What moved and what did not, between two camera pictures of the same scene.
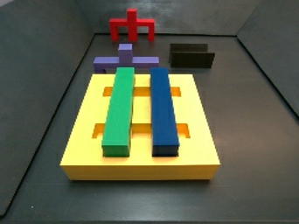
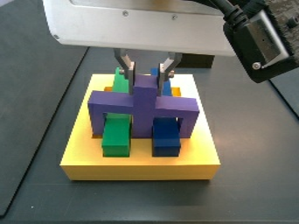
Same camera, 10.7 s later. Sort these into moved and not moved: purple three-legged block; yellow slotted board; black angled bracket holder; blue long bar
Moved: purple three-legged block
Not moved: blue long bar; yellow slotted board; black angled bracket holder
